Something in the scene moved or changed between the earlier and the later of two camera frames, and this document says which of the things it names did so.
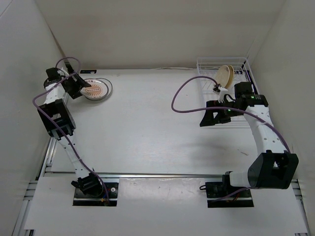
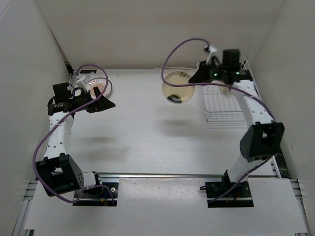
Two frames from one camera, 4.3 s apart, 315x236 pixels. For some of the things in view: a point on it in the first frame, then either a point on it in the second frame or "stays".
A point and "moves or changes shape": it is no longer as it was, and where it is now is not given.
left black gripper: x=76 y=93 to x=102 y=104
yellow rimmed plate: x=222 y=75 moves or changes shape
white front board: x=161 y=204 stays
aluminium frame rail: x=162 y=174 stays
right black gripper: x=208 y=119 to x=200 y=76
